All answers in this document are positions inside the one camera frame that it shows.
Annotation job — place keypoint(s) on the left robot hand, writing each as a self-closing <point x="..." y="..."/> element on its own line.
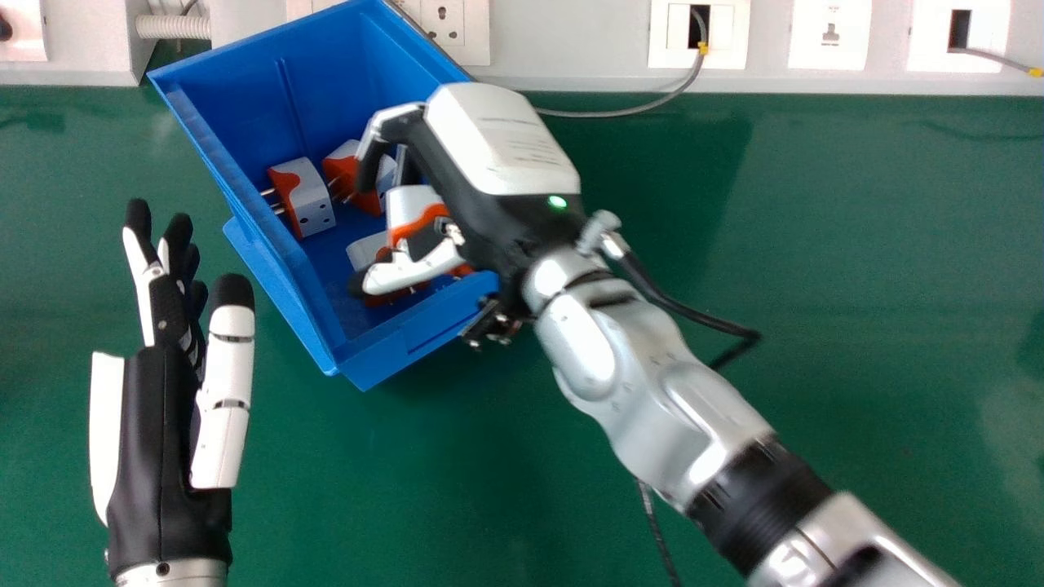
<point x="155" y="456"/>

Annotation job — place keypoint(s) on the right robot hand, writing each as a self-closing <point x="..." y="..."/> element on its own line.
<point x="497" y="155"/>

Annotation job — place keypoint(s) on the white-and-orange plug adapter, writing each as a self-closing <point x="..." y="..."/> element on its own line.
<point x="369" y="249"/>
<point x="347" y="167"/>
<point x="408" y="208"/>
<point x="306" y="200"/>

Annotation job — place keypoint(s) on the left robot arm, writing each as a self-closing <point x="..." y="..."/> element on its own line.
<point x="171" y="574"/>

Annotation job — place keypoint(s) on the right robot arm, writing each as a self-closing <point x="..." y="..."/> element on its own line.
<point x="652" y="391"/>

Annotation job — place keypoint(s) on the blue plastic bin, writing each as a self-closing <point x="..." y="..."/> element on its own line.
<point x="245" y="106"/>

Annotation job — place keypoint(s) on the white wall port plate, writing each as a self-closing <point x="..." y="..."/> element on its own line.
<point x="991" y="33"/>
<point x="722" y="37"/>

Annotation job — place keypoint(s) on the white wall socket plate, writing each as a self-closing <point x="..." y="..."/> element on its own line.
<point x="830" y="34"/>

